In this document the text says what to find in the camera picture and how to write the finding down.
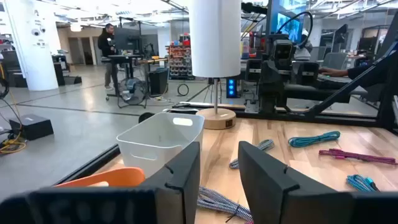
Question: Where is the magenta braided USB cable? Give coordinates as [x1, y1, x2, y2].
[318, 148, 398, 166]

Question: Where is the black floor fan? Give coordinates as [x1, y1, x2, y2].
[117, 77, 149, 109]

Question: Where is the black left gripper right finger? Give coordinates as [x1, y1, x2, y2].
[238, 141, 354, 224]

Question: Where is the person's hand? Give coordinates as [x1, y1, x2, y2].
[318, 67, 349, 78]

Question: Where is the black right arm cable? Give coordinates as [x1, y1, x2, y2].
[275, 11, 314, 47]

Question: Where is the white round pillar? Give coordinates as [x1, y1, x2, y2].
[5, 0, 60, 91]

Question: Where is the parts storage shelf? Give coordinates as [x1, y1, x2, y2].
[167, 33, 196, 80]

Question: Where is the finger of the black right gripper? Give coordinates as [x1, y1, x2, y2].
[297, 62, 320, 86]
[246, 58, 262, 82]

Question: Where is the person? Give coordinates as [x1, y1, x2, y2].
[97, 23, 118, 91]

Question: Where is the blue-lit black device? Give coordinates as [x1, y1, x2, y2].
[226, 78, 238, 99]

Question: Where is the light grey plastic bin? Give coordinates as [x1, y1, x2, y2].
[116, 111, 205, 179]

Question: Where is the orange plastic bin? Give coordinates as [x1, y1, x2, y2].
[54, 167, 146, 188]

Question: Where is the white shade wooden base lamp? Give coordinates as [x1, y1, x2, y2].
[188, 0, 242, 131]

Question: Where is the black standing desk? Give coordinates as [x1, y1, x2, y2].
[101, 54, 144, 101]

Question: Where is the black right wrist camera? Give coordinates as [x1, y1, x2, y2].
[269, 34, 295, 68]

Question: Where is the grey office chair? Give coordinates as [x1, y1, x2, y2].
[322, 52, 348, 70]

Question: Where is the yellow cable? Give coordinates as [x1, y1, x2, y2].
[0, 62, 27, 156]

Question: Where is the large blue display screen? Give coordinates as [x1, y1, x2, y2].
[269, 0, 308, 43]

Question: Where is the black computer monitor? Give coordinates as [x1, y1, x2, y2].
[113, 27, 141, 52]

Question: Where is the blue black braided USB cable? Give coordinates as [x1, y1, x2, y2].
[288, 131, 341, 148]
[346, 174, 381, 192]

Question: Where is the black waste bin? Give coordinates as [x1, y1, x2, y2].
[149, 67, 170, 96]

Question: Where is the black box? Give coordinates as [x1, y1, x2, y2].
[9, 113, 54, 141]

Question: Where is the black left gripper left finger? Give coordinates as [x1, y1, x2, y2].
[136, 141, 201, 224]

